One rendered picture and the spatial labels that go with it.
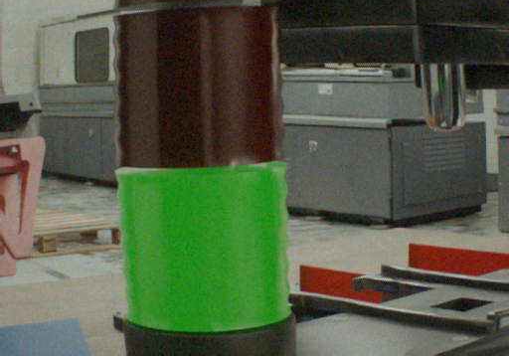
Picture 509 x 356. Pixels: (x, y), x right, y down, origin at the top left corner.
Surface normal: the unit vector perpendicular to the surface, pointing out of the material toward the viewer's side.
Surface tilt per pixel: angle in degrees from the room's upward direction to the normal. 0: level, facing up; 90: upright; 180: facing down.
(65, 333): 60
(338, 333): 0
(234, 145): 104
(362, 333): 0
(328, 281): 90
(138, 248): 76
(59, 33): 90
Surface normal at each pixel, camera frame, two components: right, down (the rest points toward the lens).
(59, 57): -0.83, 0.08
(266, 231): 0.74, 0.27
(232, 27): 0.42, -0.18
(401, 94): 0.56, 0.05
